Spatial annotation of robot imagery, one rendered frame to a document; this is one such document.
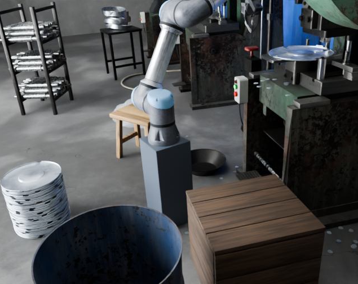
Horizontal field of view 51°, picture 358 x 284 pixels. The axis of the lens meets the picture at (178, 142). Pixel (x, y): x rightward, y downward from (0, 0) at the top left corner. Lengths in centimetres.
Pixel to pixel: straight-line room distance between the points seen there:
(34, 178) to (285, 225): 122
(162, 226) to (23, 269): 85
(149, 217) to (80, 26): 718
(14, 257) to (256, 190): 117
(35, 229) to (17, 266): 20
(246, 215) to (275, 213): 11
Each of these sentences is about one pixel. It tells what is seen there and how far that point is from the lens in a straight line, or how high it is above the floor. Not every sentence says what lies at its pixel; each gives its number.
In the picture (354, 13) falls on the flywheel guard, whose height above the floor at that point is 101.
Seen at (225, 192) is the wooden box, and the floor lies 35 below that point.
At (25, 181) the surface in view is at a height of 29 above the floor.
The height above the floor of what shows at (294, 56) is 78.
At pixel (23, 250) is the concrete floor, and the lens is 201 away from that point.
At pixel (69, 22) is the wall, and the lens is 824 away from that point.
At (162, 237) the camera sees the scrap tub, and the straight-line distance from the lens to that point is 127.
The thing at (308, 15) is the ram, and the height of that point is 95.
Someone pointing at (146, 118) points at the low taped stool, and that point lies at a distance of 235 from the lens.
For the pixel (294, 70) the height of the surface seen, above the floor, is 72.
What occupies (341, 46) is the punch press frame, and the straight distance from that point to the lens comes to 213.
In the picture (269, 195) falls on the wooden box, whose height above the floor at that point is 35.
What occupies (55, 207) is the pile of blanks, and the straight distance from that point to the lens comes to 198.
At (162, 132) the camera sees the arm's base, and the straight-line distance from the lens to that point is 168.
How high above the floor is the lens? 119
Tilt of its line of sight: 26 degrees down
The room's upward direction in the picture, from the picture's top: 4 degrees counter-clockwise
